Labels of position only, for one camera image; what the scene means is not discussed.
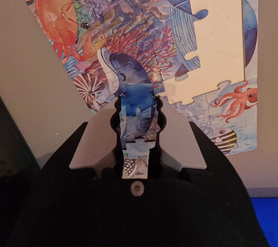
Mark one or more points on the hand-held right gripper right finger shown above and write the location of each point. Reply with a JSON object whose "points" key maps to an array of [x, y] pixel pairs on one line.
{"points": [[180, 142]]}

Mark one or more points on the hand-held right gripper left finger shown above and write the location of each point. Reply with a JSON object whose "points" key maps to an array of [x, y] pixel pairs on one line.
{"points": [[95, 142]]}

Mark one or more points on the blue purple puzzle piece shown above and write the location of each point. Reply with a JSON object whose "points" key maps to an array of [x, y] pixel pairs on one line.
{"points": [[139, 97]]}

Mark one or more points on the sea animals jigsaw puzzle board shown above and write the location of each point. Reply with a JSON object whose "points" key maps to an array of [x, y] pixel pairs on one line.
{"points": [[217, 34]]}

